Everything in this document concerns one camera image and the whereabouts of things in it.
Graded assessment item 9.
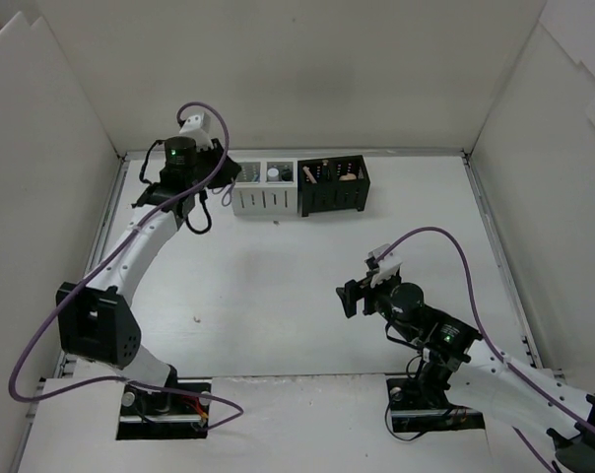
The black slotted organizer box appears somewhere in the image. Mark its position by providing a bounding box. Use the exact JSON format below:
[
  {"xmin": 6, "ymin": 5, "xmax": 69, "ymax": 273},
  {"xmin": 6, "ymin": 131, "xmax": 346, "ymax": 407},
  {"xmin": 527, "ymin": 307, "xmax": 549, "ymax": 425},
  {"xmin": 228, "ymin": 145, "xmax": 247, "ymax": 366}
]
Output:
[{"xmin": 297, "ymin": 155, "xmax": 370, "ymax": 217}]

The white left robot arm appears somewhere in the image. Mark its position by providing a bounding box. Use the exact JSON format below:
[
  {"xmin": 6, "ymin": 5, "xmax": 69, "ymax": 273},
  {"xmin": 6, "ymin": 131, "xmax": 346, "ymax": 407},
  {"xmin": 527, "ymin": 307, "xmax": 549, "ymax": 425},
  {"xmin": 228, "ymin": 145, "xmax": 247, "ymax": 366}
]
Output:
[{"xmin": 56, "ymin": 136, "xmax": 240, "ymax": 414}]

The white slotted organizer box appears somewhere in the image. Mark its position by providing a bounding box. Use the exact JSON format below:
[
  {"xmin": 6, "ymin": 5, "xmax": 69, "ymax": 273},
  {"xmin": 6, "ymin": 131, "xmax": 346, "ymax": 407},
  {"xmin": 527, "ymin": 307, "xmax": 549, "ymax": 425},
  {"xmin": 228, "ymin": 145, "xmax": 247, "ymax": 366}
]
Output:
[{"xmin": 231, "ymin": 159, "xmax": 298, "ymax": 217}]

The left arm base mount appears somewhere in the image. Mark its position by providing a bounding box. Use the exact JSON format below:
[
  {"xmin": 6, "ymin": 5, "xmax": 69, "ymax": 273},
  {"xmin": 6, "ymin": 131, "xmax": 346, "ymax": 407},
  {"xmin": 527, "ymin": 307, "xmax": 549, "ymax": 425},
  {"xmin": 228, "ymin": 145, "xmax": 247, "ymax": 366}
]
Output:
[{"xmin": 116, "ymin": 378, "xmax": 212, "ymax": 440}]

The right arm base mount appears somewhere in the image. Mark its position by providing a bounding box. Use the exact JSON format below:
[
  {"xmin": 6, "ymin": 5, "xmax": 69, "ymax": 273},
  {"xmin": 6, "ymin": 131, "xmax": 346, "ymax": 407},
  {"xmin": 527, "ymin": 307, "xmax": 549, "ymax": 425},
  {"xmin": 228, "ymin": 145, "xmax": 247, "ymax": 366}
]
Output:
[{"xmin": 384, "ymin": 376, "xmax": 486, "ymax": 442}]

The black eyeliner pencil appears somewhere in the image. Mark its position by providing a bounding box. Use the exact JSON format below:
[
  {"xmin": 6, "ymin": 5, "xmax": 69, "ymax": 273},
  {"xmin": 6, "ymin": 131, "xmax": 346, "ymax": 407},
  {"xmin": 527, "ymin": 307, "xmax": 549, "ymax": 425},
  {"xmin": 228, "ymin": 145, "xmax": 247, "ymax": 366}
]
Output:
[{"xmin": 321, "ymin": 160, "xmax": 331, "ymax": 181}]

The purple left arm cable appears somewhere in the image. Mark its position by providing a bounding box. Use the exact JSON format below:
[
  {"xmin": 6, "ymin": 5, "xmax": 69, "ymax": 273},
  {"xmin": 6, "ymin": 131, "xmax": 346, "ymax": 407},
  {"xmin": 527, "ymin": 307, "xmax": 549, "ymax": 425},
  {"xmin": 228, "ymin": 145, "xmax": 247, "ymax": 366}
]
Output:
[{"xmin": 7, "ymin": 101, "xmax": 244, "ymax": 431}]

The clear bottle black cap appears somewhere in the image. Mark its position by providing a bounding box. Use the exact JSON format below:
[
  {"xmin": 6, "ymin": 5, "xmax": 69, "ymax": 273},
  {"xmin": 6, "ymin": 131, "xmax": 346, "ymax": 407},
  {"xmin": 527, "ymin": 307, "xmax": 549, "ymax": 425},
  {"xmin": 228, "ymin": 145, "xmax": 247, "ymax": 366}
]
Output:
[{"xmin": 280, "ymin": 169, "xmax": 293, "ymax": 182}]

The beige beauty sponge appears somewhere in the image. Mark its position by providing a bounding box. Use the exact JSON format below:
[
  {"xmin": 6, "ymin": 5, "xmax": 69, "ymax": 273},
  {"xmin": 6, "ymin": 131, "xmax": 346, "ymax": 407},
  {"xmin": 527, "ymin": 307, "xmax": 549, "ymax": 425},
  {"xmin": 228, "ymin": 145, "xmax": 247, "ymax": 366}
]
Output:
[{"xmin": 338, "ymin": 172, "xmax": 358, "ymax": 182}]

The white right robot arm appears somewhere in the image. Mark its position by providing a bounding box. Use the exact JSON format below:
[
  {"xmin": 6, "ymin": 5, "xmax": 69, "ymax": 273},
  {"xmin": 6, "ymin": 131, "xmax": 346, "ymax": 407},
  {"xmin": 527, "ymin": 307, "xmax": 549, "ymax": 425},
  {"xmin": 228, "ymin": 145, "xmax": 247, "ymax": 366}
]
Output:
[{"xmin": 336, "ymin": 275, "xmax": 595, "ymax": 472}]

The pink makeup applicator stick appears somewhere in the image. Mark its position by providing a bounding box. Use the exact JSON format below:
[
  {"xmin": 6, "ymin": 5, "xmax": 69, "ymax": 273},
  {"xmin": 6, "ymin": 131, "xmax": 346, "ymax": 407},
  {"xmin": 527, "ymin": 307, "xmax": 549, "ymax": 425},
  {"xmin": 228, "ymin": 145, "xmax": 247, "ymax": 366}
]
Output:
[{"xmin": 302, "ymin": 166, "xmax": 317, "ymax": 184}]

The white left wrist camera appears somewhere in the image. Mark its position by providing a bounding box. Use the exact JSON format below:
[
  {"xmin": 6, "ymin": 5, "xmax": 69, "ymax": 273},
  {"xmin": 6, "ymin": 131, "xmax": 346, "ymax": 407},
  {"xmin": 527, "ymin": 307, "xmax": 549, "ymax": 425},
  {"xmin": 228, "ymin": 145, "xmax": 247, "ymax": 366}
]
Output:
[{"xmin": 179, "ymin": 112, "xmax": 213, "ymax": 150}]

